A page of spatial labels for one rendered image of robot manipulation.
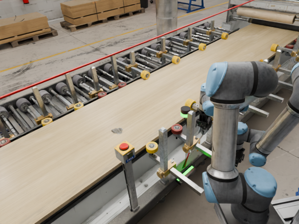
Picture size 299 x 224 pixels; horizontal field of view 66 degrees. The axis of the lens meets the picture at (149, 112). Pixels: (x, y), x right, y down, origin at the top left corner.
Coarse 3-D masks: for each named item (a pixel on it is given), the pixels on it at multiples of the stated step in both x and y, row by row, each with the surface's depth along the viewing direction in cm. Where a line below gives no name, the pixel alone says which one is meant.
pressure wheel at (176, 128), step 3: (174, 126) 166; (177, 126) 164; (180, 126) 165; (171, 129) 164; (174, 129) 163; (177, 129) 163; (180, 129) 162; (174, 132) 163; (177, 132) 162; (180, 132) 163; (177, 138) 170
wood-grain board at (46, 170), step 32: (256, 32) 312; (192, 64) 245; (128, 96) 202; (160, 96) 199; (192, 96) 196; (64, 128) 171; (96, 128) 169; (128, 128) 167; (0, 160) 149; (32, 160) 147; (64, 160) 146; (96, 160) 144; (0, 192) 129; (32, 192) 128; (64, 192) 127
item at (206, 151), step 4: (176, 136) 167; (180, 136) 164; (184, 136) 163; (184, 140) 162; (196, 148) 156; (200, 148) 153; (204, 148) 153; (204, 152) 152; (208, 152) 150; (208, 156) 151
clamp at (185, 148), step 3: (198, 138) 159; (195, 141) 157; (186, 144) 155; (192, 144) 155; (183, 147) 154; (186, 147) 153; (189, 147) 153; (192, 147) 155; (183, 150) 156; (186, 150) 153
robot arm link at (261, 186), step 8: (248, 168) 88; (256, 168) 88; (240, 176) 87; (248, 176) 85; (256, 176) 85; (264, 176) 85; (272, 176) 86; (248, 184) 83; (256, 184) 82; (264, 184) 82; (272, 184) 83; (248, 192) 83; (256, 192) 82; (264, 192) 81; (272, 192) 81; (248, 200) 84; (256, 200) 84; (264, 200) 83; (256, 208) 87; (264, 208) 87
